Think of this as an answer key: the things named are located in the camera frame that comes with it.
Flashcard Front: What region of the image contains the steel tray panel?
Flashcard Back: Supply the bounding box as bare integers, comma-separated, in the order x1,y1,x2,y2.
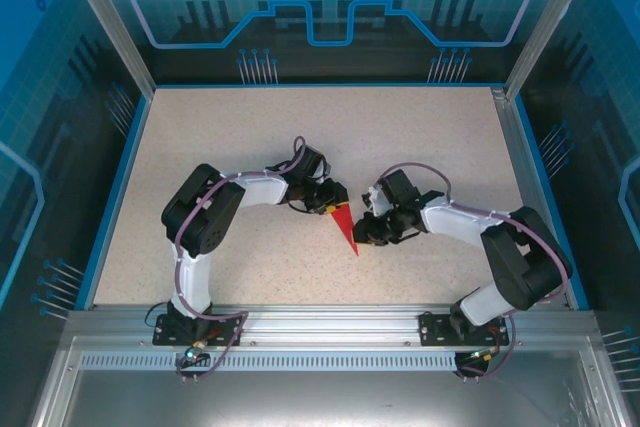
29,336,634,427

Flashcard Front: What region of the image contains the slotted aluminium cable duct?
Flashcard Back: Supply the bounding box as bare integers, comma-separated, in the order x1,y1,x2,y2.
78,352,464,372

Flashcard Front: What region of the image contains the aluminium frame post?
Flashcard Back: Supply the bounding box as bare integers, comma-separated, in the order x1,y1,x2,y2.
54,0,157,98
503,0,604,101

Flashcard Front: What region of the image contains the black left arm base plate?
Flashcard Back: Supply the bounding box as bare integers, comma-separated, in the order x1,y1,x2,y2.
152,313,244,348

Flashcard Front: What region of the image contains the aluminium cross rail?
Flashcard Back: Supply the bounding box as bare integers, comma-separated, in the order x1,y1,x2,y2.
64,304,599,348

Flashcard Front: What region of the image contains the red square paper sheet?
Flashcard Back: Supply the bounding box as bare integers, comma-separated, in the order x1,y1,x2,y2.
328,201,361,257

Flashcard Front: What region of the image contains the blue table rim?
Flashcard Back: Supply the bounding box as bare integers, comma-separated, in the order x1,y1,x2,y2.
73,81,591,312

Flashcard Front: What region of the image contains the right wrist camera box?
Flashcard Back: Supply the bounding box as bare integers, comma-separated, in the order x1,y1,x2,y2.
360,185,390,216

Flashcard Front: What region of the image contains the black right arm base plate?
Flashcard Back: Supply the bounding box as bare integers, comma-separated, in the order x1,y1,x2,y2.
418,310,510,348

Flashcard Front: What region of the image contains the aluminium side rail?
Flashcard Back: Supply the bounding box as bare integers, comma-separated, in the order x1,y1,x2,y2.
491,86,574,309

